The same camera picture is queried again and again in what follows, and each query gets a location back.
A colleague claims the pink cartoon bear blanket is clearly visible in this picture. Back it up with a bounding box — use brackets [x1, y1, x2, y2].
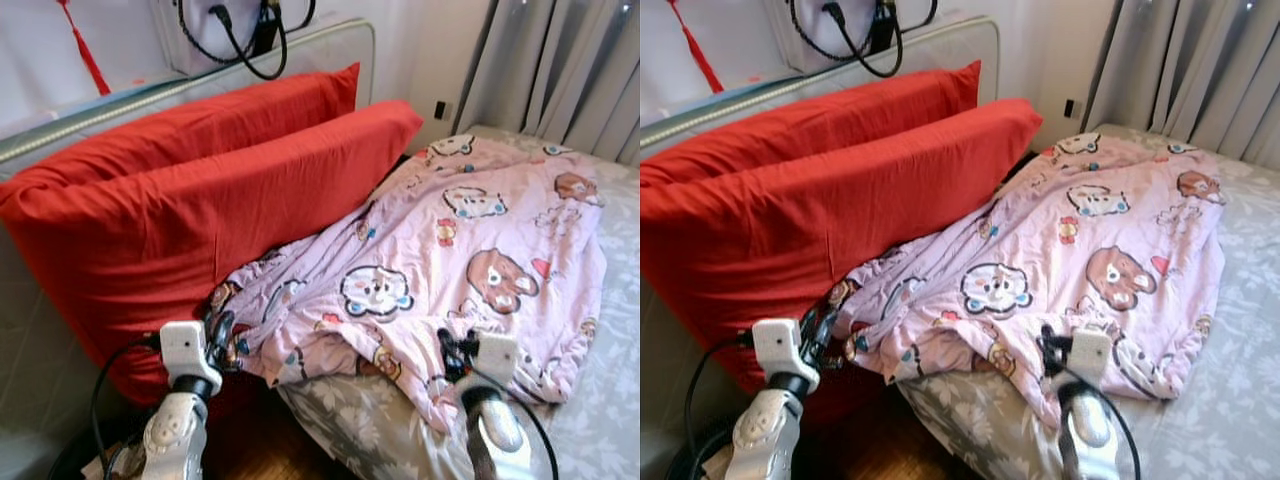
[205, 132, 609, 434]
[825, 131, 1227, 430]

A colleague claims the large red cushion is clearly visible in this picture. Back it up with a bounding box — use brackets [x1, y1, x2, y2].
[0, 62, 362, 201]
[0, 99, 425, 407]
[640, 96, 1045, 397]
[640, 60, 984, 191]

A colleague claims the grey curtain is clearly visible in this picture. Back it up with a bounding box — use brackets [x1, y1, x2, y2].
[455, 0, 641, 167]
[1085, 0, 1280, 172]

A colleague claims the red tassel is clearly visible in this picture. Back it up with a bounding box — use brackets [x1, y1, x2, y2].
[55, 0, 114, 99]
[667, 0, 724, 95]

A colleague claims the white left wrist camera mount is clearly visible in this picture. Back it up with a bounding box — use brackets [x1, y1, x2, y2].
[160, 320, 223, 387]
[752, 317, 820, 387]

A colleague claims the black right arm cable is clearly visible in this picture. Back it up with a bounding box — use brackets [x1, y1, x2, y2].
[480, 370, 562, 480]
[1075, 369, 1142, 480]

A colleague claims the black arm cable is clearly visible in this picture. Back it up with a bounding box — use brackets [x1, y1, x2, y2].
[689, 329, 757, 480]
[90, 334, 167, 480]
[480, 370, 562, 480]
[1075, 369, 1142, 480]

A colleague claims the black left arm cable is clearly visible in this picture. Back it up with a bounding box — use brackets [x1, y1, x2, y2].
[90, 334, 167, 480]
[689, 329, 757, 480]

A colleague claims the black appliance cable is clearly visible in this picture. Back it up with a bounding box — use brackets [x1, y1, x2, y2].
[175, 0, 317, 82]
[790, 0, 942, 80]

